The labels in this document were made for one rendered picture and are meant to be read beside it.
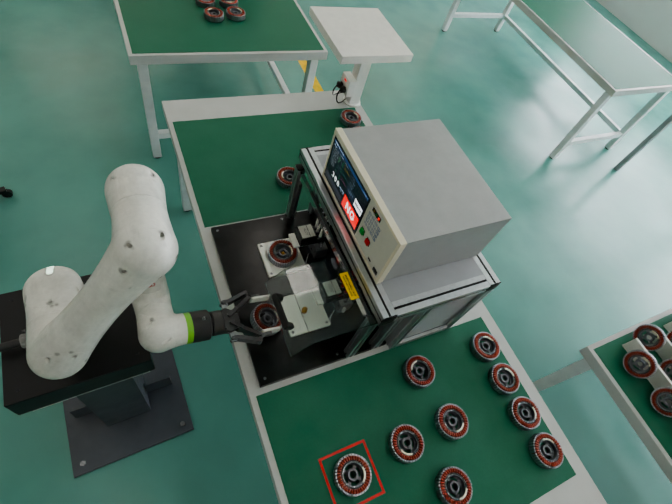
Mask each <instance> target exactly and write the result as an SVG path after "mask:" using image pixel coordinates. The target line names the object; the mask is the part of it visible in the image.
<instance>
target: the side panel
mask: <svg viewBox="0 0 672 504"><path fill-rule="evenodd" d="M491 291H492V290H490V291H487V292H483V293H480V294H477V295H474V296H471V297H468V298H465V299H462V300H459V301H456V302H453V303H449V304H446V305H443V306H440V307H437V308H434V309H431V310H428V311H425V312H422V313H419V314H418V315H417V316H416V317H415V318H414V319H413V320H412V321H411V322H410V323H409V325H408V326H407V327H406V328H405V329H404V330H403V331H402V332H401V333H400V334H399V335H398V336H397V338H396V339H395V340H394V341H393V342H392V343H391V344H390V345H389V346H388V347H389V349H391V348H393V347H397V346H400V345H403V344H406V343H408V342H411V341H414V340H417V339H420V338H423V337H425V336H428V335H431V334H434V333H437V332H440V331H442V330H445V329H448V328H450V327H451V326H452V325H454V324H455V323H456V322H457V321H458V320H459V319H460V318H462V317H463V316H464V315H465V314H466V313H467V312H468V311H470V310H471V309H472V308H473V307H474V306H475V305H476V304H477V303H479V302H480V301H481V300H482V299H483V298H484V297H485V296H487V295H488V294H489V293H490V292H491Z"/></svg>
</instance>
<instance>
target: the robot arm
mask: <svg viewBox="0 0 672 504"><path fill-rule="evenodd" d="M104 193H105V198H106V202H107V206H108V210H109V213H110V216H111V223H112V238H111V242H110V244H109V246H108V248H107V250H106V252H105V254H104V255H103V257H102V259H101V260H100V262H99V264H98V265H97V267H96V269H95V270H94V272H93V273H92V275H91V276H90V277H89V279H88V280H87V282H86V283H85V284H83V282H82V280H81V278H80V276H79V275H78V274H77V273H76V272H75V271H74V270H72V269H70V268H67V267H63V266H51V267H46V268H43V269H41V270H39V271H37V272H35V273H34V274H32V275H31V276H30V277H29V278H28V279H27V281H26V282H25V284H24V287H23V302H24V307H25V314H26V329H24V330H22V333H25V334H21V335H20V336H19V339H15V340H11V341H8V342H4V343H0V352H2V351H5V350H9V349H13V348H16V347H20V346H21V347H22V348H26V360H27V364H28V366H29V368H30V369H31V370H32V371H33V372H34V373H35V374H36V375H38V376H40V377H42V378H45V379H51V380H58V379H64V378H67V377H70V376H72V375H74V374H75V373H77V372H78V371H79V370H81V369H82V368H83V367H84V365H85V364H86V363H87V361H88V359H89V357H90V355H91V354H92V352H93V350H94V349H95V347H96V346H97V344H98V343H99V341H100V340H101V338H102V337H103V335H104V334H105V333H106V331H107V330H108V329H109V328H110V326H111V325H112V324H113V323H114V321H115V320H116V319H117V318H118V317H119V316H120V315H121V313H122V312H123V311H124V310H125V309H126V308H127V307H128V306H129V305H130V304H131V303H132V305H133V308H134V312H135V315H136V322H137V333H138V340H139V343H140V345H141V346H142V347H143V348H144V349H145V350H147V351H149V352H152V353H162V352H165V351H168V350H170V349H172V348H175V347H178V346H182V345H186V344H191V343H196V342H201V341H206V340H210V339H211V337H212V336H217V335H222V334H229V335H230V342H231V343H233V342H245V343H252V344H261V343H262V341H263V337H268V336H271V335H272V333H275V332H279V331H280V330H281V328H280V326H277V327H272V328H267V329H262V330H261V332H260V331H258V330H255V329H252V328H250V327H247V326H244V325H243V324H241V323H240V320H239V318H238V313H237V312H238V311H239V310H240V309H241V308H242V307H243V306H244V305H245V304H246V303H247V302H248V301H249V303H254V302H260V301H267V300H269V298H270V297H269V295H262V296H259V294H255V295H251V294H250V293H249V294H248V293H247V291H246V290H244V291H242V292H241V293H239V294H237V295H235V296H233V297H231V298H229V299H227V300H222V301H221V303H220V305H219V306H220V307H221V308H222V310H217V311H211V312H208V311H207V310H199V311H193V312H186V313H180V314H175V313H174V312H173V308H172V304H171V298H170V291H169V288H168V285H167V281H166V277H165V274H166V273H167V272H168V271H169V270H170V269H171V268H172V267H173V266H174V264H175V262H176V260H177V257H178V250H179V249H178V242H177V239H176V236H175V234H174V231H173V228H172V225H171V222H170V219H169V215H168V212H167V205H166V196H165V188H164V184H163V182H162V180H161V178H160V177H159V175H158V174H157V173H156V172H154V171H153V170H152V169H150V168H148V167H146V166H144V165H140V164H125V165H122V166H120V167H118V168H116V169H115V170H113V171H112V172H111V173H110V174H109V176H108V177H107V179H106V182H105V186H104ZM243 297H244V299H243V300H242V301H241V302H240V303H239V304H238V305H237V306H235V307H234V308H233V309H232V310H229V309H227V306H229V305H231V304H232V303H234V302H236V301H238V300H240V299H242V298H243ZM238 327H239V328H238ZM234 331H237V332H242V333H245V334H247V335H250V336H246V335H237V334H234V333H233V332H234Z"/></svg>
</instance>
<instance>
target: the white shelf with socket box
mask: <svg viewBox="0 0 672 504"><path fill-rule="evenodd" d="M309 15H310V16H311V18H312V20H313V21H314V23H315V24H316V26H317V28H318V29H319V31H320V32H321V34H322V36H323V37H324V39H325V40H326V42H327V44H328V45H329V47H330V48H331V50H332V52H333V53H334V55H335V56H336V58H337V59H338V61H339V63H340V64H354V68H353V71H352V73H351V72H350V71H348V72H343V74H342V78H341V81H338V82H337V85H336V86H335V87H334V89H333V92H332V95H336V94H337V95H336V101H337V96H338V94H340V93H344V95H345V96H344V97H343V101H341V102H338V101H337V103H342V102H344V104H345V105H347V106H349V107H354V108H355V107H358V106H359V105H360V103H361V102H360V98H361V94H362V91H363V88H364V85H365V82H366V79H367V76H368V73H369V70H370V67H371V64H372V63H396V62H411V60H412V58H413V53H412V52H411V51H410V50H409V48H408V47H407V46H406V44H405V43H404V42H403V40H402V39H401V38H400V36H399V35H398V34H397V33H396V31H395V30H394V29H393V27H392V26H391V25H390V23H389V22H388V21H387V20H386V18H385V17H384V16H383V14H382V13H381V12H380V10H379V9H378V8H354V7H318V6H310V11H309ZM336 87H338V88H340V90H339V91H338V92H337V93H335V94H333V93H334V90H335V88H336Z"/></svg>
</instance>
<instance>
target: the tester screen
mask: <svg viewBox="0 0 672 504"><path fill-rule="evenodd" d="M327 170H328V172H329V174H330V176H331V178H332V180H333V182H334V184H335V186H336V188H337V190H338V191H339V193H340V195H341V200H340V199H339V197H338V195H337V193H336V191H335V189H334V187H333V185H332V183H331V181H330V179H329V177H328V175H327V173H326V172H327ZM332 170H333V171H334V173H335V175H336V177H337V178H338V180H339V182H340V185H339V188H338V187H337V185H336V183H335V181H334V179H333V177H332V175H331V174H332ZM326 172H325V174H326V176H327V178H328V180H329V182H330V184H331V186H332V188H333V190H334V192H335V194H336V196H337V198H338V200H339V202H340V204H341V203H342V200H343V198H344V195H345V194H346V196H347V198H348V200H349V202H350V204H351V206H352V208H353V210H354V212H355V214H356V216H357V217H358V219H359V220H360V218H361V216H360V217H359V215H358V213H357V211H356V209H355V207H354V205H353V203H352V201H351V199H350V198H349V196H348V194H347V192H346V190H347V187H348V185H349V186H350V188H351V190H352V192H353V194H354V196H355V197H356V199H357V201H358V203H359V205H360V207H361V209H362V213H363V211H364V209H365V206H366V204H367V202H368V200H369V199H368V197H367V195H366V193H365V191H364V190H363V188H362V186H361V184H360V182H359V181H358V179H357V177H356V175H355V173H354V171H353V170H352V168H351V166H350V164H349V162H348V160H347V159H346V157H345V155H344V153H343V151H342V149H341V148H340V146H339V144H338V142H337V140H336V139H335V142H334V145H333V149H332V152H331V155H330V159H329V162H328V166H327V169H326ZM341 206H342V204H341ZM342 208H343V206H342ZM343 210H344V208H343ZM344 212H345V210H344ZM362 213H361V215H362ZM345 214H346V212H345ZM346 216H347V214H346ZM347 218H348V216H347ZM348 220H349V218H348ZM349 222H350V220H349ZM350 224H351V222H350ZM351 226H352V224H351ZM352 228H353V226H352ZM353 230H354V228H353ZM354 231H355V230H354Z"/></svg>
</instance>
